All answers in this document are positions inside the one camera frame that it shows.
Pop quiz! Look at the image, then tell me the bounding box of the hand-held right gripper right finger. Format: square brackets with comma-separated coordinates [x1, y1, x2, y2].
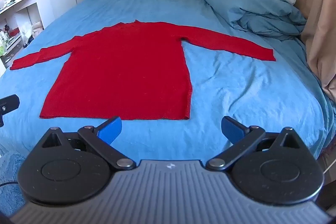
[206, 116, 305, 171]

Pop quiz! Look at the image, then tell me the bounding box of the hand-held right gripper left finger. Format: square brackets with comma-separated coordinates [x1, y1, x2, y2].
[41, 116, 137, 171]

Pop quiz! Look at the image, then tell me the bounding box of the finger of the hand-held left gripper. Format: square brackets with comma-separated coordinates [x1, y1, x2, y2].
[0, 94, 20, 127]

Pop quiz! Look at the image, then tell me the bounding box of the red knit sweater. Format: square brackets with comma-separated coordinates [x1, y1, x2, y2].
[10, 20, 276, 120]

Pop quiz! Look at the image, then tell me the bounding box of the blue shaggy rug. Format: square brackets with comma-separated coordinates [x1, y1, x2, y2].
[0, 147, 28, 216]

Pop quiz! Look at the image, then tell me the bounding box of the beige bag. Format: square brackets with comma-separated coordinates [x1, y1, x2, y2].
[31, 21, 44, 39]

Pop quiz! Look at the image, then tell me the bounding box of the white shelf unit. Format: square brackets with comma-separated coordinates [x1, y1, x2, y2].
[0, 0, 49, 75]

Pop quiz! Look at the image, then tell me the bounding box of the long blue bolster pillow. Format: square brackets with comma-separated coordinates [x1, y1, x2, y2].
[196, 0, 307, 41]

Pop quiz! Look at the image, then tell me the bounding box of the beige curtain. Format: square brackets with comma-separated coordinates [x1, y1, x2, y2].
[245, 0, 336, 102]

